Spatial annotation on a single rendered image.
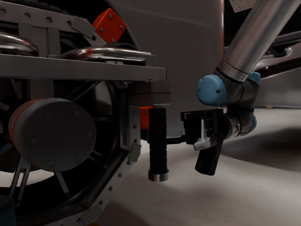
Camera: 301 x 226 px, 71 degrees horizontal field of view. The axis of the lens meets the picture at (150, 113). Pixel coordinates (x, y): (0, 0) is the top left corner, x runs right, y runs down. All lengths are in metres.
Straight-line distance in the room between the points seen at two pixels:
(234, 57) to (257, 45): 0.05
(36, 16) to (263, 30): 0.48
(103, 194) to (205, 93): 0.39
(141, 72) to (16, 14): 0.30
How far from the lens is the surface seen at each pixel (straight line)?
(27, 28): 0.56
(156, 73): 0.46
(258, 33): 0.51
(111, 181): 0.65
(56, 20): 0.59
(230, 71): 0.52
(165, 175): 0.45
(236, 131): 0.62
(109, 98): 0.73
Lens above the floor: 0.92
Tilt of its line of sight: 4 degrees down
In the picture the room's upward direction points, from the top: 1 degrees counter-clockwise
